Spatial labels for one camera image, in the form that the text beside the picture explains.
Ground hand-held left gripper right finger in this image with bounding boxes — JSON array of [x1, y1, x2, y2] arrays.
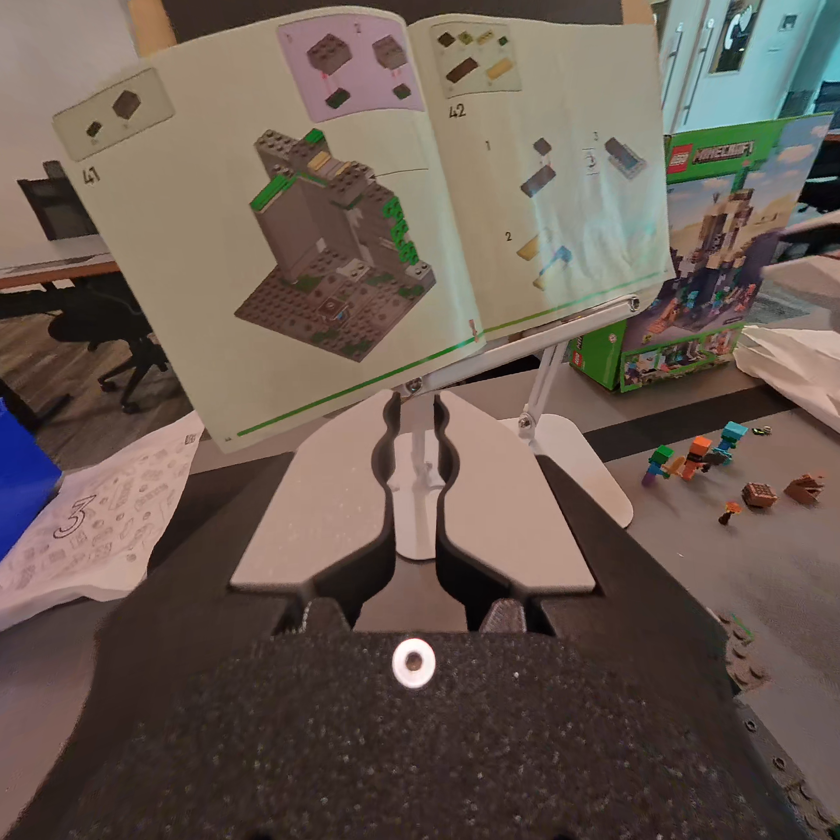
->
[[433, 391, 597, 590]]

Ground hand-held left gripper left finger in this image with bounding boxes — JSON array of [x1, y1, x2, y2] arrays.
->
[[230, 390, 401, 590]]

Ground grey desk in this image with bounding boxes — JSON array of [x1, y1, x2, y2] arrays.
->
[[0, 374, 840, 840]]

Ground white metal book stand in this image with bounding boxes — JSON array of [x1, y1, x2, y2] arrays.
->
[[387, 295, 641, 561]]

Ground green zombie brick minifigure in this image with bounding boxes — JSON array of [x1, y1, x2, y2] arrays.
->
[[640, 445, 677, 489]]

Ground orange brick minifigure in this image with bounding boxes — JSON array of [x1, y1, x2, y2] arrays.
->
[[679, 436, 716, 483]]

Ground teal brick minifigure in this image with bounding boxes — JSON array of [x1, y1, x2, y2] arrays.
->
[[715, 423, 750, 467]]

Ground white numbered paper bag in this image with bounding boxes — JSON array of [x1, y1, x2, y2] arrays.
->
[[0, 411, 206, 632]]

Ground black office chair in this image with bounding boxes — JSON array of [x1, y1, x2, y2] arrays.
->
[[47, 286, 172, 414]]

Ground brown brick animal figure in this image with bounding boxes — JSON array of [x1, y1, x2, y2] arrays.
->
[[784, 472, 828, 506]]

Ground open building instruction booklet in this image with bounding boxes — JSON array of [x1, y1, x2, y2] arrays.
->
[[51, 9, 677, 454]]

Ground blue plastic bin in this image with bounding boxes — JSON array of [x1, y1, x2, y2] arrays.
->
[[0, 396, 64, 563]]

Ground crumpled white paper bag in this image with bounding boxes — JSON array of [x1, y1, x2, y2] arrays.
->
[[732, 324, 840, 437]]

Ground green toy brick set box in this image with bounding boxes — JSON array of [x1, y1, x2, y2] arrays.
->
[[568, 112, 836, 393]]

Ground grey brick baseplate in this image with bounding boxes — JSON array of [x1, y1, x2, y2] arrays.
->
[[715, 612, 840, 840]]

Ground black computer monitor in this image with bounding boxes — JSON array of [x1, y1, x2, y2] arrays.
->
[[17, 160, 99, 242]]

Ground glass door with handles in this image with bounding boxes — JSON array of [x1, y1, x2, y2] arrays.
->
[[659, 0, 723, 135]]

